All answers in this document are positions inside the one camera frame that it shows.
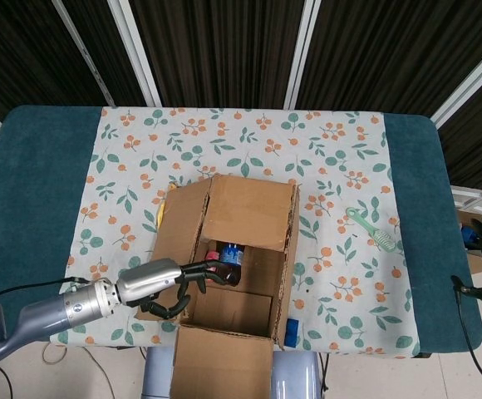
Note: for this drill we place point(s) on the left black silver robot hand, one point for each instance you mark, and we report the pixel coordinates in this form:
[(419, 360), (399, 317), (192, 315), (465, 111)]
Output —
[(149, 278)]

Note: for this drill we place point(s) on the brown cardboard shipping box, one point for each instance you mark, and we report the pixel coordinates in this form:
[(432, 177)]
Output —
[(245, 208)]

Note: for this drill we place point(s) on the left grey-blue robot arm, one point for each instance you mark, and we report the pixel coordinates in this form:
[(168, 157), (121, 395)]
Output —
[(37, 316)]

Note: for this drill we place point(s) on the blue plastic background item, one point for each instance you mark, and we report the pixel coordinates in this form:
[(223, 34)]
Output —
[(467, 234)]

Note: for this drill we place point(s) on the yellow rubber chicken toy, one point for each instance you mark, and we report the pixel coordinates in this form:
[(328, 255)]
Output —
[(161, 214)]

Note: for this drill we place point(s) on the cola bottle with blue label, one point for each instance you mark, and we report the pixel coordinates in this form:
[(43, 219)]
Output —
[(230, 255)]

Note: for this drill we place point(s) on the green toothbrush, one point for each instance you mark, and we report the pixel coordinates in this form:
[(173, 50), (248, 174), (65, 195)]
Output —
[(370, 228)]

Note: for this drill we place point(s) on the teal plush table cover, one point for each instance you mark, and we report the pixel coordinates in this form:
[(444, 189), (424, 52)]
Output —
[(37, 187)]

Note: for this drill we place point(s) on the blue toy building block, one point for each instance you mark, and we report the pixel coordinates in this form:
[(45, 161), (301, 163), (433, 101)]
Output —
[(293, 332)]

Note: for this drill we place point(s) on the floral leaf print tablecloth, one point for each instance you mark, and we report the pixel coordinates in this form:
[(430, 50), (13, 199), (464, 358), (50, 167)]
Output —
[(245, 133)]

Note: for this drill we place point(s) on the white aluminium frame rail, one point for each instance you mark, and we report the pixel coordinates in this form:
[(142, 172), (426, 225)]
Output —
[(478, 197)]

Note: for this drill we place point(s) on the white aluminium frame post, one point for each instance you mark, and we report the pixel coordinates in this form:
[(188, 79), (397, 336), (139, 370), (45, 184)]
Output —
[(135, 54), (303, 54), (469, 85)]

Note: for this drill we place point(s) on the thin white frame post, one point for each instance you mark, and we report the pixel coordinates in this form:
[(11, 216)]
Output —
[(85, 54)]

